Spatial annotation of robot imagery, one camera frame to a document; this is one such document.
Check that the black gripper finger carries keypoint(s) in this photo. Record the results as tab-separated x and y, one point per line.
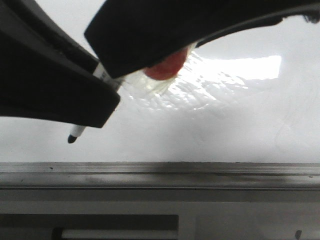
45	74
129	35

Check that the white dry-erase marker pen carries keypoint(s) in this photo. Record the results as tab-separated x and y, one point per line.
115	83

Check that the grey metal table frame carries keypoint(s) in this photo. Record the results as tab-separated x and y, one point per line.
159	214

